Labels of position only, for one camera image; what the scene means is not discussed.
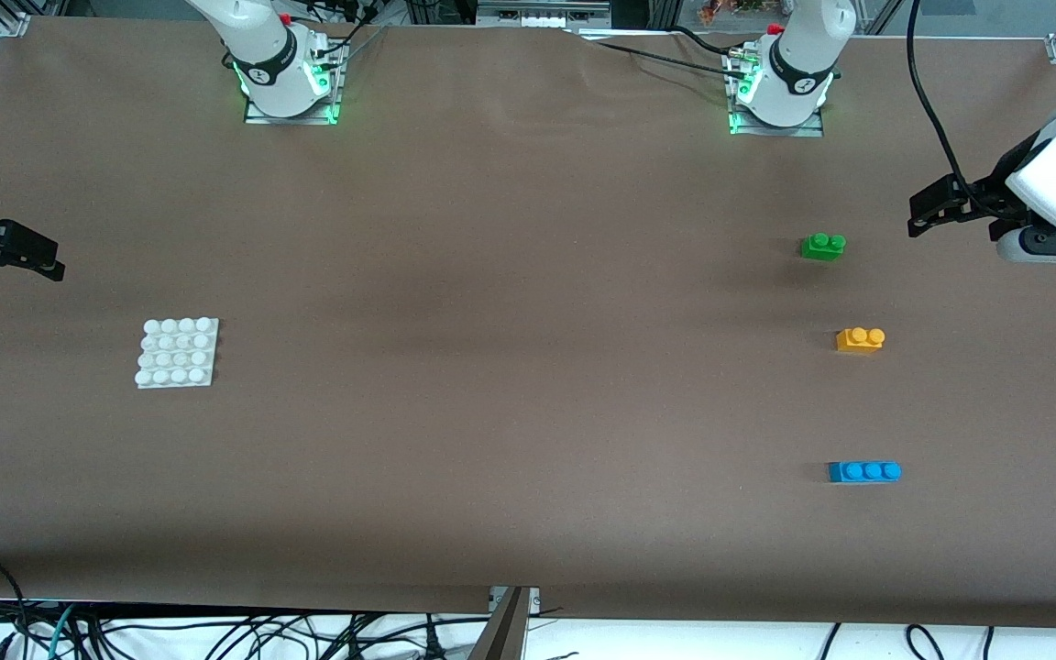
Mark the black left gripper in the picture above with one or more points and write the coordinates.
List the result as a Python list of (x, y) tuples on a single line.
[(992, 190)]

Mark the yellow two-stud block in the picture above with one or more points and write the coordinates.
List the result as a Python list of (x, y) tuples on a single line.
[(858, 343)]

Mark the white studded base plate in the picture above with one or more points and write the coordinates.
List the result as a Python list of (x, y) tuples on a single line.
[(178, 353)]

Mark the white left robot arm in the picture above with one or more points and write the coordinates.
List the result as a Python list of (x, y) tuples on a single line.
[(794, 64)]

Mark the green two-stud block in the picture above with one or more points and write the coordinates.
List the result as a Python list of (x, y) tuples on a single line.
[(821, 247)]

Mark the blue three-stud block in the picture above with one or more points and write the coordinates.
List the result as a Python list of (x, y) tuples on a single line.
[(863, 473)]

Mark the orange red clutter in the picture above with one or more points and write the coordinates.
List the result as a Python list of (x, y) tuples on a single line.
[(716, 11)]

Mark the grey metal rack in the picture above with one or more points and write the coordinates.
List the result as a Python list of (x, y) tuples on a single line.
[(537, 16)]

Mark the brown table cover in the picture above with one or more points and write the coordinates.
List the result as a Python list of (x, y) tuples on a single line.
[(491, 229)]

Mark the dark metal beam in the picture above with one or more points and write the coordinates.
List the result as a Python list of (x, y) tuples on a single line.
[(500, 637)]

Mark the silver table edge bracket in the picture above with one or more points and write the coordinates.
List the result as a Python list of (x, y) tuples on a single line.
[(533, 600)]

